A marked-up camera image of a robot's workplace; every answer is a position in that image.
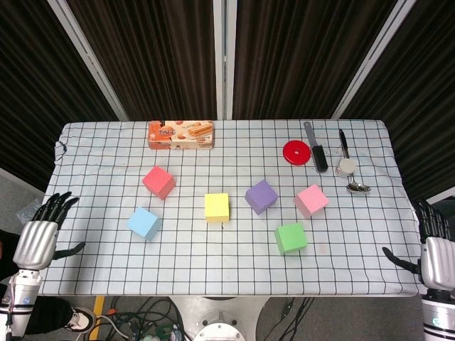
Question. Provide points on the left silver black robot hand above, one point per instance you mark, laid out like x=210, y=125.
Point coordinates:
x=33, y=241

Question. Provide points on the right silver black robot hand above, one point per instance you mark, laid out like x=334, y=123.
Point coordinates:
x=439, y=263

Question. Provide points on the light blue foam cube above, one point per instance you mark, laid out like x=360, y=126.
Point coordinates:
x=142, y=222

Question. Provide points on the red foam cube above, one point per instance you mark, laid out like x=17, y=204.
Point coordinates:
x=158, y=181

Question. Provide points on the green foam cube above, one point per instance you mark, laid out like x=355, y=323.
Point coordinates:
x=290, y=238

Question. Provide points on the yellow foam cube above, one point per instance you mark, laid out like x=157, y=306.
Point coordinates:
x=217, y=207

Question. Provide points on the purple foam cube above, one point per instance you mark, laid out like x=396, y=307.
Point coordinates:
x=261, y=195

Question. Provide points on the black trouser leg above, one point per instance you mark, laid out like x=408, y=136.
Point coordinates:
x=49, y=312

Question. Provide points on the black and white sneaker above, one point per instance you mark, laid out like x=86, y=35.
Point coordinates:
x=81, y=319

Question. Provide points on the orange plug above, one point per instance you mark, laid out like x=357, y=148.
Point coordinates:
x=111, y=312

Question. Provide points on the metal spoon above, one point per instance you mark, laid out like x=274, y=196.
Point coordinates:
x=359, y=188

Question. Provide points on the small white jar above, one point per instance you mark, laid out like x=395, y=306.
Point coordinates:
x=346, y=167

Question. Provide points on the pink foam cube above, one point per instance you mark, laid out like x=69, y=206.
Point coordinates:
x=311, y=199

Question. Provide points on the dark pleated curtain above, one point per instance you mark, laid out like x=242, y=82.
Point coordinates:
x=153, y=53
x=419, y=89
x=295, y=53
x=35, y=89

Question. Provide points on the black pen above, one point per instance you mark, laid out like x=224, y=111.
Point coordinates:
x=343, y=142

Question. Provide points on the red round disc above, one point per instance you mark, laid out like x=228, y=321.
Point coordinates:
x=296, y=152

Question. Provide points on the orange wafer snack box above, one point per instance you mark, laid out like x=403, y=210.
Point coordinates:
x=181, y=135

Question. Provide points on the white black-checked tablecloth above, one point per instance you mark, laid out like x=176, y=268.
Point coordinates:
x=227, y=270

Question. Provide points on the white frame post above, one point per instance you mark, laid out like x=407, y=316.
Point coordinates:
x=224, y=53
x=372, y=60
x=89, y=60

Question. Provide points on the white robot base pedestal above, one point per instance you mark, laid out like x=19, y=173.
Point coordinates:
x=218, y=319

